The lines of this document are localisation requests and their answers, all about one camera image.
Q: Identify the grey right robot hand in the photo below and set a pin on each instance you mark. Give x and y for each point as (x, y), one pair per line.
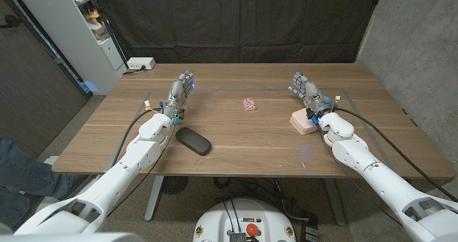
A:
(311, 91)

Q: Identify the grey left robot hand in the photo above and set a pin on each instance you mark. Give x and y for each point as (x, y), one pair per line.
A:
(177, 95)

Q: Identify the pink jewelry box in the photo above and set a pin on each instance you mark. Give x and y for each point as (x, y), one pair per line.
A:
(300, 122)

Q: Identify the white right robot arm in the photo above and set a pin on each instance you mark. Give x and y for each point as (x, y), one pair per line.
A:
(361, 156)

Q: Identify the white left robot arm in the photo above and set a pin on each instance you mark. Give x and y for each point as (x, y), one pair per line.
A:
(136, 156)

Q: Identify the black glasses case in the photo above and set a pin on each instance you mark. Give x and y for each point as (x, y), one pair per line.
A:
(193, 141)

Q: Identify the white power strip box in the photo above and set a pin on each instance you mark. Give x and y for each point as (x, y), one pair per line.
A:
(140, 62)

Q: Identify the cardboard box on shelf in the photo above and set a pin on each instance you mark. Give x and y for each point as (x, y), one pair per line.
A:
(100, 32)

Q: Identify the pink pill blister pack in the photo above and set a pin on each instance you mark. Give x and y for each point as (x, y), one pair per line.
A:
(249, 104)

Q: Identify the black round floor fan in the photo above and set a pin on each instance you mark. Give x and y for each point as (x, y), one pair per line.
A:
(174, 184)

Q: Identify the black backdrop curtain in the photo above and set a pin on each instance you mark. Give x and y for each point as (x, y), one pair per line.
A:
(236, 20)

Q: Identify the grey table leg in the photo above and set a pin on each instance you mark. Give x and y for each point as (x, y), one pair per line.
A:
(153, 199)
(336, 206)

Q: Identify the yellow toy on shelf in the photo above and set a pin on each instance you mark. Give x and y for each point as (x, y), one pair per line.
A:
(93, 15)

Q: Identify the white robot torso base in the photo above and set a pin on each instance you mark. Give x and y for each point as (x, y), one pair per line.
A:
(214, 220)

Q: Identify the white shelf cabinet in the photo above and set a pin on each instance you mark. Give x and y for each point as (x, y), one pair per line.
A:
(61, 31)

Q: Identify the white floor platform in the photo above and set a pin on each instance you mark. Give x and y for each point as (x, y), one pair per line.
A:
(51, 159)

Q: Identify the red emergency stop button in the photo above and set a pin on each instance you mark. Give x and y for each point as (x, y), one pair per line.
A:
(252, 230)

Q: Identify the person leg in jeans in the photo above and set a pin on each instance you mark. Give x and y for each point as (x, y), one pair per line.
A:
(25, 177)

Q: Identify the white robot chest shell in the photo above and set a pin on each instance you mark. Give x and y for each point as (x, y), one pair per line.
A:
(71, 237)

